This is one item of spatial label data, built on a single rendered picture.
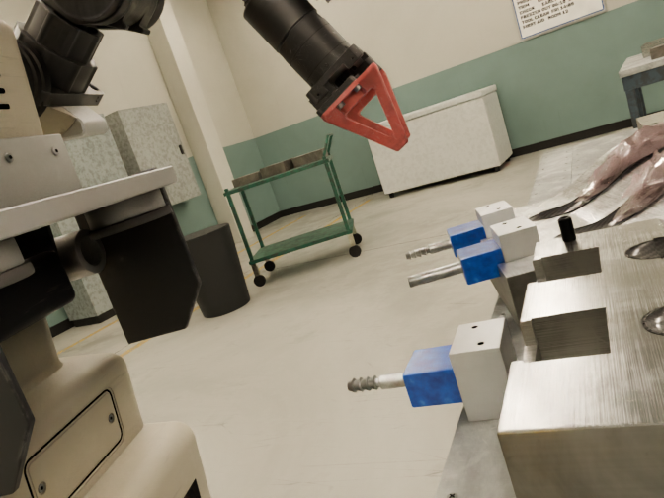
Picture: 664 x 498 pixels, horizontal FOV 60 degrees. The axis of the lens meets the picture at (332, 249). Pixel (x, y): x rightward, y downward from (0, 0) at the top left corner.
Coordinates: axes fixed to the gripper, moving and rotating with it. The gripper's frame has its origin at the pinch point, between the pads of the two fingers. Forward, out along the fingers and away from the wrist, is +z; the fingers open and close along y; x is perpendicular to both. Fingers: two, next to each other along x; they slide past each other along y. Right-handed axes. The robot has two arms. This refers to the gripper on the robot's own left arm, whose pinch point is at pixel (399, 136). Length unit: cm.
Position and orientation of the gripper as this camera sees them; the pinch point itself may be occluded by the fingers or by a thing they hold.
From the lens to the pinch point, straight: 60.2
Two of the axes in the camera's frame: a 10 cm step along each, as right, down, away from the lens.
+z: 7.0, 7.1, 0.7
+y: 1.5, -2.5, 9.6
